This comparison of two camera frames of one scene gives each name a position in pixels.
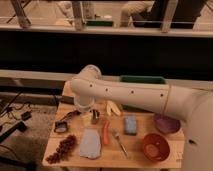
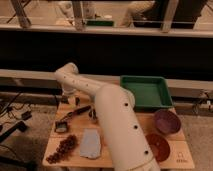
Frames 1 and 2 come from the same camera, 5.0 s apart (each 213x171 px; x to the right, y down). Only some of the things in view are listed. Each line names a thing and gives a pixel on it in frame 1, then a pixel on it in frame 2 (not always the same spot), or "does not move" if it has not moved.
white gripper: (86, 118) → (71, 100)
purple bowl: (167, 124) does not move
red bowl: (156, 147) does not move
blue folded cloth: (90, 143) does not move
